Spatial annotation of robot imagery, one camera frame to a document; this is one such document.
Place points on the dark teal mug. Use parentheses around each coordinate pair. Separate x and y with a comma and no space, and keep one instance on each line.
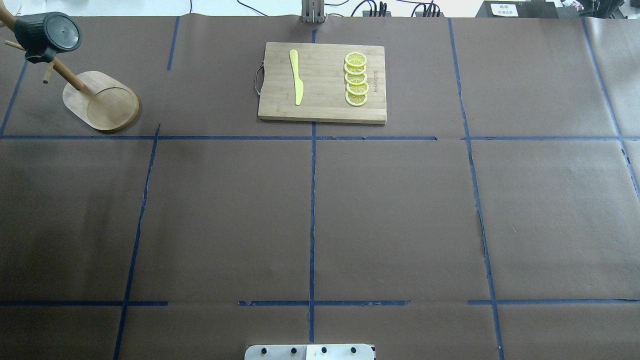
(44,35)

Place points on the wooden cup rack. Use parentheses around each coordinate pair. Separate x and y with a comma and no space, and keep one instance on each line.
(99,100)

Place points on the lemon slice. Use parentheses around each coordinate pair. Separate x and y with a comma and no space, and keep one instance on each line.
(354,70)
(355,59)
(356,79)
(356,100)
(357,89)

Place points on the yellow plastic knife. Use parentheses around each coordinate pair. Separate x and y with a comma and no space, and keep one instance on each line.
(298,83)

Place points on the bamboo cutting board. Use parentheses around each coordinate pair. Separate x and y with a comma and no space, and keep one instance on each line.
(321,68)

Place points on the black power strip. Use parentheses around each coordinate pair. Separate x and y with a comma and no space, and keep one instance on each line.
(399,9)

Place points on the black box with label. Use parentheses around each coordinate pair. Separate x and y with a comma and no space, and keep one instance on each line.
(534,9)

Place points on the aluminium frame post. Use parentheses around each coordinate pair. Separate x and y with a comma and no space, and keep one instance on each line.
(313,11)

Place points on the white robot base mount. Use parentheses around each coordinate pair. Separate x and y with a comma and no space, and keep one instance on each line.
(340,351)

